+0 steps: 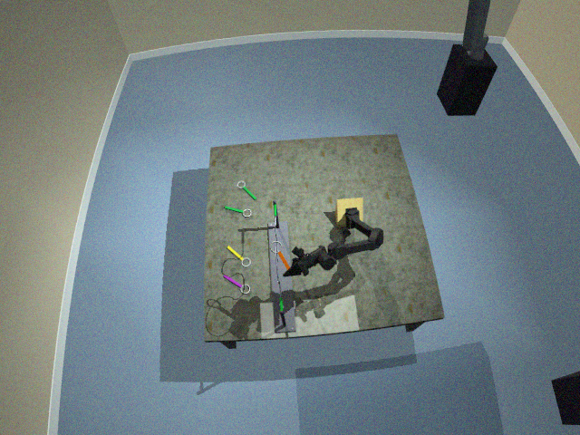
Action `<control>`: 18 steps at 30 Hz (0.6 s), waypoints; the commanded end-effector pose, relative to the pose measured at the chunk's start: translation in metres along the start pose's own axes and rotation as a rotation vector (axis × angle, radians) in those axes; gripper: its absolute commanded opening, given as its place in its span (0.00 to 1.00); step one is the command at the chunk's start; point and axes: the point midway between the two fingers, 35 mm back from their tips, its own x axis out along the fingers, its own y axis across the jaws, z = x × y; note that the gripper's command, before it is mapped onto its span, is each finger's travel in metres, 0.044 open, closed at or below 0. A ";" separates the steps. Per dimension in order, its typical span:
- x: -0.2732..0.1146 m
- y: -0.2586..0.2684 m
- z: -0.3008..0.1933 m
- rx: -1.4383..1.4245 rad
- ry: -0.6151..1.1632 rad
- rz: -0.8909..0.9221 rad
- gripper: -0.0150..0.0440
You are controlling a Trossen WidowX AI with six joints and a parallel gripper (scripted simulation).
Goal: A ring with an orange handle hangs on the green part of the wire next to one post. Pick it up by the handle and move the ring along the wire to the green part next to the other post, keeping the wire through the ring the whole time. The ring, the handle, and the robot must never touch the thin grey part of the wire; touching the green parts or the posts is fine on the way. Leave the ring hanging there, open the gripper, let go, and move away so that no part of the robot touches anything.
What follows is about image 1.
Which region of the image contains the orange handle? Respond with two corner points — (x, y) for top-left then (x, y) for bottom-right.
(270, 241), (291, 270)

